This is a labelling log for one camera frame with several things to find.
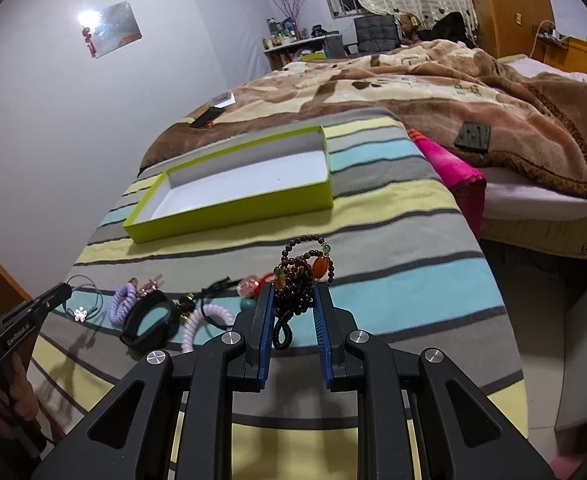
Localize pink spiral hair tie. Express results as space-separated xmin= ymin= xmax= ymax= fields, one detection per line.
xmin=180 ymin=302 xmax=237 ymax=354

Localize red crystal hair ornament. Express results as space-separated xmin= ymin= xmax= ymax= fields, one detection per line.
xmin=256 ymin=273 xmax=276 ymax=294

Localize black hair tie with ball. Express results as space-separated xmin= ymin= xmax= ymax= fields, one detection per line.
xmin=192 ymin=274 xmax=262 ymax=311

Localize dark red bead bracelet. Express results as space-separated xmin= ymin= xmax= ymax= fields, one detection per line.
xmin=271 ymin=235 xmax=336 ymax=351

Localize purple spiral hair tie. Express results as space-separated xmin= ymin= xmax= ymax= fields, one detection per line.
xmin=109 ymin=283 xmax=138 ymax=326

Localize black bangle bracelet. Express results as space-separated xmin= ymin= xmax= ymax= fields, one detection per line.
xmin=119 ymin=289 xmax=181 ymax=352

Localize left hand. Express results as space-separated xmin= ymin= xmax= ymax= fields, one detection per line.
xmin=0 ymin=353 xmax=39 ymax=440

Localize striped fleece table cloth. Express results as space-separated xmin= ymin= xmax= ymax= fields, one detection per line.
xmin=30 ymin=108 xmax=551 ymax=479

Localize green shallow cardboard box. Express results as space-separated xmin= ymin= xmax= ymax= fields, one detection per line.
xmin=123 ymin=126 xmax=333 ymax=244

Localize pink pillow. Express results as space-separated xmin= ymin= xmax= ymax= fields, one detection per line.
xmin=407 ymin=129 xmax=487 ymax=238

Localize white mattress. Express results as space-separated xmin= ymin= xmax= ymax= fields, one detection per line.
xmin=472 ymin=51 xmax=587 ymax=258

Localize black smartphone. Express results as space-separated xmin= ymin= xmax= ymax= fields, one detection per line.
xmin=190 ymin=106 xmax=224 ymax=129

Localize white card box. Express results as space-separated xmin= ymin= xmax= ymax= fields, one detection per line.
xmin=209 ymin=91 xmax=236 ymax=108

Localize brown patterned bed blanket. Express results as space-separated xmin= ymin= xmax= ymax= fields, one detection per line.
xmin=137 ymin=38 xmax=587 ymax=200

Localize red hanging ornament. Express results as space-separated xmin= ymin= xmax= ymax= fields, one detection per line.
xmin=82 ymin=27 xmax=96 ymax=58

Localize white cluttered desk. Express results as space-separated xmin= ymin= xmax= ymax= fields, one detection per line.
xmin=262 ymin=18 xmax=345 ymax=70

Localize black office chair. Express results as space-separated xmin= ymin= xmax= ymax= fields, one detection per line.
xmin=343 ymin=14 xmax=401 ymax=56

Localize brown teddy bear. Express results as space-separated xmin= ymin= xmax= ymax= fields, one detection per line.
xmin=399 ymin=12 xmax=423 ymax=46

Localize wooden headboard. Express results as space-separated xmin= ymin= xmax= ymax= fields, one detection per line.
xmin=544 ymin=37 xmax=587 ymax=75

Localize silver wall mirror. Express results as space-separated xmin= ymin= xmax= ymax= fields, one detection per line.
xmin=77 ymin=1 xmax=143 ymax=58

